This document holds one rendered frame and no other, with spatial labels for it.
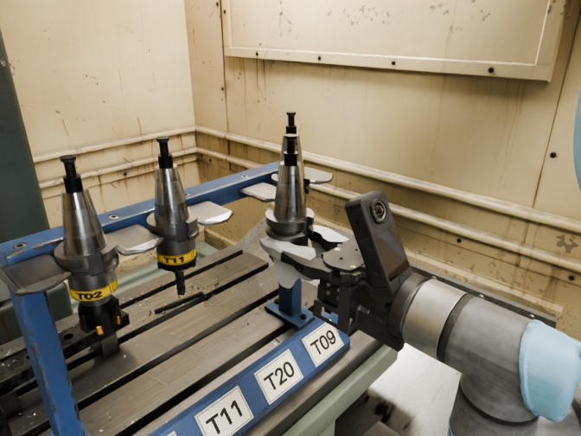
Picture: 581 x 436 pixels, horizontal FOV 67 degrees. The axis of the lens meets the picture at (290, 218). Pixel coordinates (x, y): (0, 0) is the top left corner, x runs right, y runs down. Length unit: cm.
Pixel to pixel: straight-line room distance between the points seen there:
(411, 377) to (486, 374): 60
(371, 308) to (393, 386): 53
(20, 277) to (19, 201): 60
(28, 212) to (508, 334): 97
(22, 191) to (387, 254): 84
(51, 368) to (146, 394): 21
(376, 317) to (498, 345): 14
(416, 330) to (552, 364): 12
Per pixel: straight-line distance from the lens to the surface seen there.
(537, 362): 44
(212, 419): 68
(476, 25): 101
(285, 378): 75
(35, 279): 51
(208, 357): 84
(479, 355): 45
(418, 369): 105
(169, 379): 82
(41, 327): 60
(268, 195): 66
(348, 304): 51
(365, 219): 46
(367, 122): 116
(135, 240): 55
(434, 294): 46
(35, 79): 146
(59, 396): 66
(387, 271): 48
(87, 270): 52
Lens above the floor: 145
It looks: 24 degrees down
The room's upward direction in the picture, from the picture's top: straight up
